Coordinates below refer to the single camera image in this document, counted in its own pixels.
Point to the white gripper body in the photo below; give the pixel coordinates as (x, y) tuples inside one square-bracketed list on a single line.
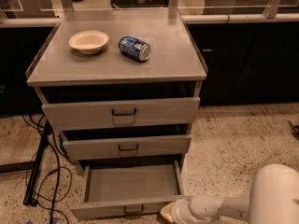
[(179, 211)]

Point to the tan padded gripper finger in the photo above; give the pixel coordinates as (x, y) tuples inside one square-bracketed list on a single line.
[(168, 212)]

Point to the grey bottom drawer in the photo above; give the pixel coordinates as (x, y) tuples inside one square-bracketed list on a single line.
[(128, 187)]

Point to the grey drawer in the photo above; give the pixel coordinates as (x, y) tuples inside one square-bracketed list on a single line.
[(112, 114), (92, 146), (128, 187)]

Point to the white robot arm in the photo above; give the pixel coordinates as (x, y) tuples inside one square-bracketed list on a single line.
[(274, 199)]

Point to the grey middle drawer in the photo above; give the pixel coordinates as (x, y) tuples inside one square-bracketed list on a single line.
[(92, 146)]

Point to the grey drawer cabinet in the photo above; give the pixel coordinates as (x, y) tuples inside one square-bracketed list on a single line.
[(174, 69)]

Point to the grey top drawer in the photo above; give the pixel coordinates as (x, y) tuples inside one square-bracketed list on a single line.
[(112, 114)]

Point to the dark object on floor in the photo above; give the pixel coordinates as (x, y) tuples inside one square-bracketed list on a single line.
[(295, 129)]

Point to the black floor bar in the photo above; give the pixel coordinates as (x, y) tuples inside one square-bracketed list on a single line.
[(29, 193)]

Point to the blue soda can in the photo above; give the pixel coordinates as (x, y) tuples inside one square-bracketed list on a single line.
[(135, 48)]

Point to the white paper bowl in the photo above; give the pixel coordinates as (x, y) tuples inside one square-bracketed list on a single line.
[(88, 42)]

